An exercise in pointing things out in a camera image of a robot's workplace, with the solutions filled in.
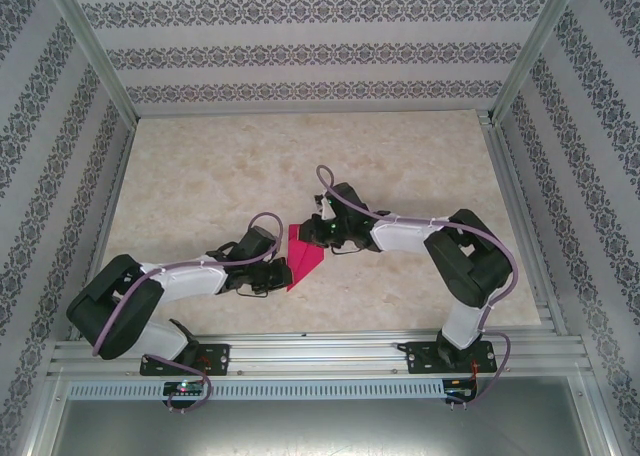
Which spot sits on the grey sheet metal panel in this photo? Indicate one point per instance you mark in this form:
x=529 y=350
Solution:
x=320 y=426

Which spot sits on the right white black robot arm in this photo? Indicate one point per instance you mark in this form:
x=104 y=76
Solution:
x=470 y=266

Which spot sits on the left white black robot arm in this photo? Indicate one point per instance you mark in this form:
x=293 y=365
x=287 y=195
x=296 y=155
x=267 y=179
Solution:
x=110 y=306

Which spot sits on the thin aluminium frame bar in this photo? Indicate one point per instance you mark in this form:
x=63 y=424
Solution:
x=310 y=112

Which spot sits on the small black controller board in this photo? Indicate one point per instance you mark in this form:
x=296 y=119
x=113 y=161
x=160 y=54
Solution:
x=182 y=387
x=460 y=388

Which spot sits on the aluminium side rail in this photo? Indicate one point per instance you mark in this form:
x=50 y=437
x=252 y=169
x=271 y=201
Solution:
x=100 y=216
x=525 y=176

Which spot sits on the wide aluminium base rail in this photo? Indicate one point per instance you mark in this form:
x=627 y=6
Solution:
x=320 y=351

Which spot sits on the aluminium frame post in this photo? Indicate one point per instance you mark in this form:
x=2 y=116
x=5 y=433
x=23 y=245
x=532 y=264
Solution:
x=540 y=36
x=85 y=31

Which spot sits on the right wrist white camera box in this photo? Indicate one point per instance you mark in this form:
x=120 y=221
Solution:
x=327 y=206

